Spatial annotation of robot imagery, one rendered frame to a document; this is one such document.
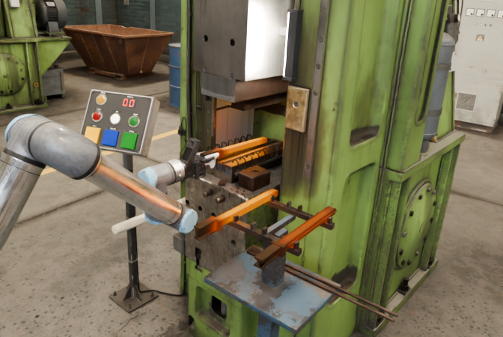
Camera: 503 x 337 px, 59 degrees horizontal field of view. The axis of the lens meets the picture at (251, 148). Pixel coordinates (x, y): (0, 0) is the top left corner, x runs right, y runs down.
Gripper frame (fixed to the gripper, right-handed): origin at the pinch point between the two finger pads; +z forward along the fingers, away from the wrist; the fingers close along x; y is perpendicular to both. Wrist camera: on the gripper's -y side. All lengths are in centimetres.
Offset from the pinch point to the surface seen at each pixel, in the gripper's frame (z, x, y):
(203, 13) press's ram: 3, -12, -56
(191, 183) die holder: -3.3, -11.1, 17.3
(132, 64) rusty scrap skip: 341, -562, 76
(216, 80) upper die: 3.2, -3.1, -30.0
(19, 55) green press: 116, -483, 32
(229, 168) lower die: 2.8, 6.0, 6.4
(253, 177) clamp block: 3.3, 19.1, 6.5
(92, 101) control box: -16, -70, -11
